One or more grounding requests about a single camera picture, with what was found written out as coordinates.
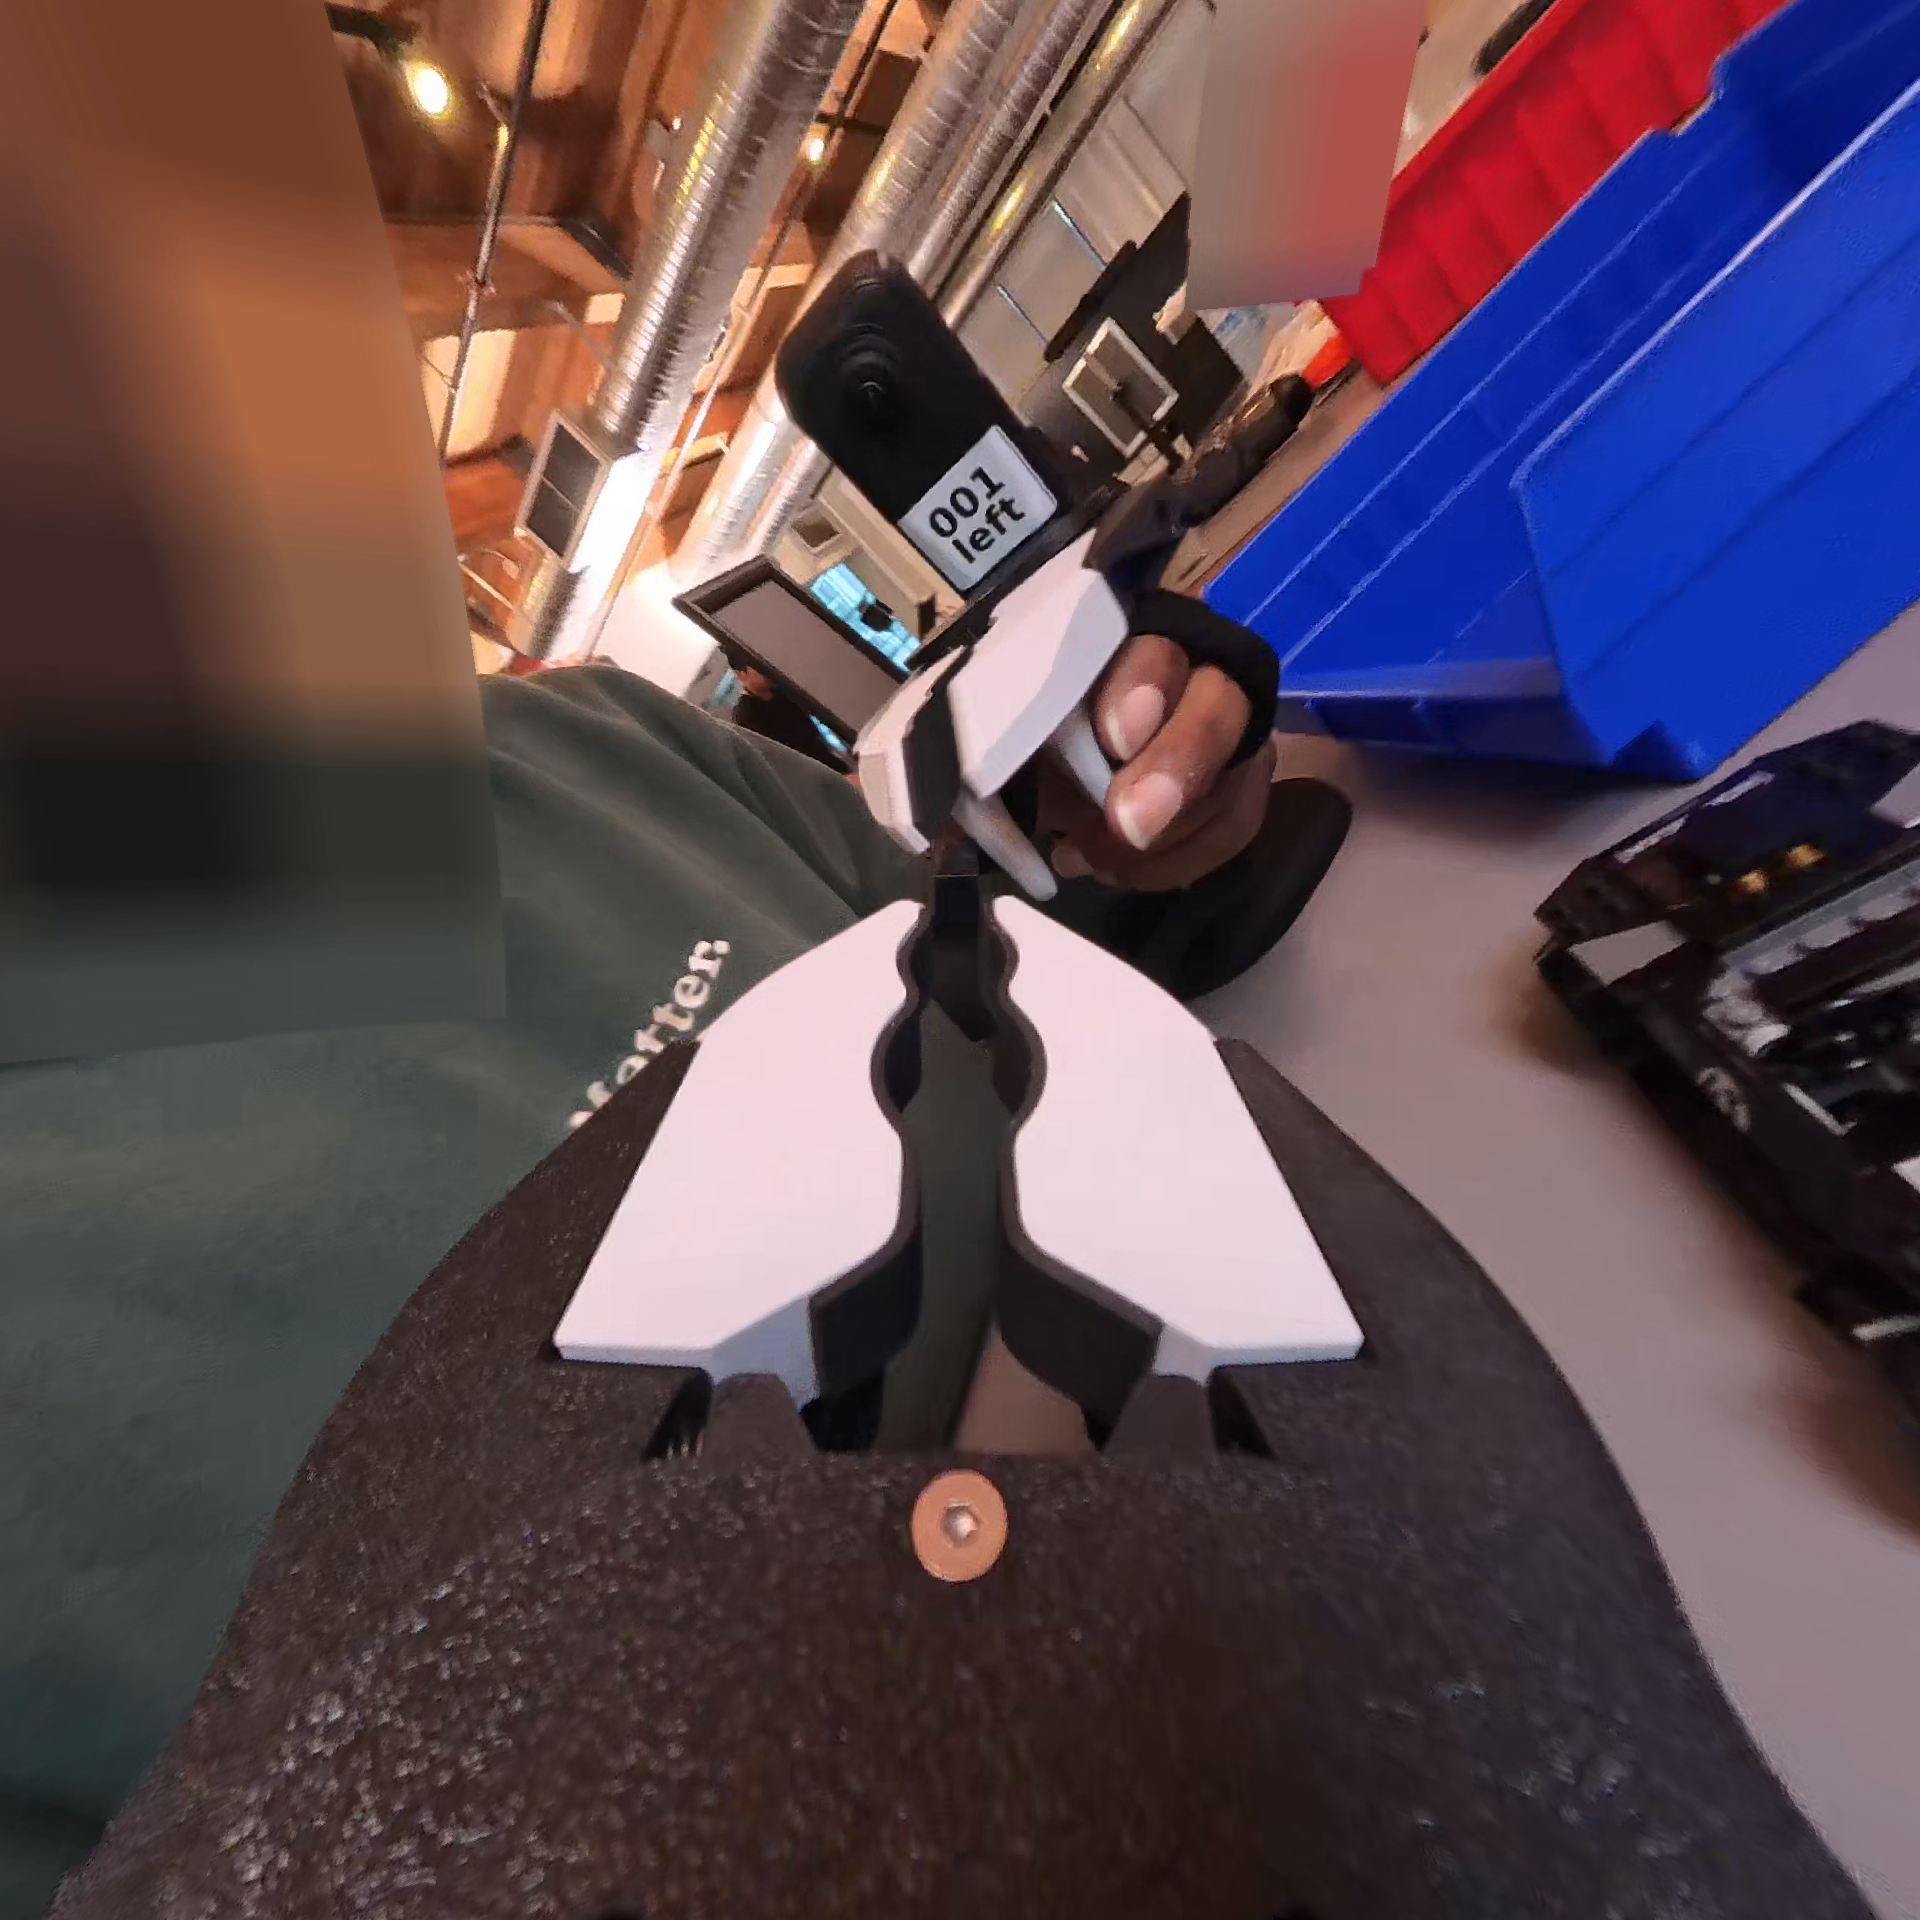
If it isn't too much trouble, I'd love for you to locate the silver ventilation duct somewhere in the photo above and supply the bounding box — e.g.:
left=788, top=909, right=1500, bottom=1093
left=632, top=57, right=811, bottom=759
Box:
left=510, top=0, right=864, bottom=664

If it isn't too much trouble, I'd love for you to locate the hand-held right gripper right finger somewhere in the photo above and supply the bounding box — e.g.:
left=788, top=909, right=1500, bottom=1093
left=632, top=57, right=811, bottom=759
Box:
left=987, top=897, right=1370, bottom=1370

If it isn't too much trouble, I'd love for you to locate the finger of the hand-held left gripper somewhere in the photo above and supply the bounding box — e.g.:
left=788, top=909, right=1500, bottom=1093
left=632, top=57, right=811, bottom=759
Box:
left=856, top=674, right=1057, bottom=906
left=944, top=566, right=1128, bottom=816

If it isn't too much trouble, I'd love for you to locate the red plastic bin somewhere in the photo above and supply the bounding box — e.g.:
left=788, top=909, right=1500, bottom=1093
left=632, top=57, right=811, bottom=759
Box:
left=1320, top=0, right=1802, bottom=384

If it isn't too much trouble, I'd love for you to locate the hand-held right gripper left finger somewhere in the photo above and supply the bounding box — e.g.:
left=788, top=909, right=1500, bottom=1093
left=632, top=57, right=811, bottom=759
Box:
left=551, top=902, right=924, bottom=1403

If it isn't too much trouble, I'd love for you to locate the person's left hand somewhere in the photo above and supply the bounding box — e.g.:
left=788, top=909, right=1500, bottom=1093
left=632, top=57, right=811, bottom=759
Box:
left=1035, top=633, right=1281, bottom=899

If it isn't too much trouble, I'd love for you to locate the black wrist rest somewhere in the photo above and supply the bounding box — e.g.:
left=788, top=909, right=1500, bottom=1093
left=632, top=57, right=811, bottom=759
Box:
left=1103, top=777, right=1355, bottom=1002

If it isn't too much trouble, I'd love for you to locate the black lego car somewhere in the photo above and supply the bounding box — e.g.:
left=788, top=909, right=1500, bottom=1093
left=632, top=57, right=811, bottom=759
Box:
left=1535, top=720, right=1920, bottom=1414

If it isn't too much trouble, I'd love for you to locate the small black lego arch piece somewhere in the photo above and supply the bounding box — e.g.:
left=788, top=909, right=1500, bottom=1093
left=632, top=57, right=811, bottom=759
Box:
left=921, top=839, right=1004, bottom=1051

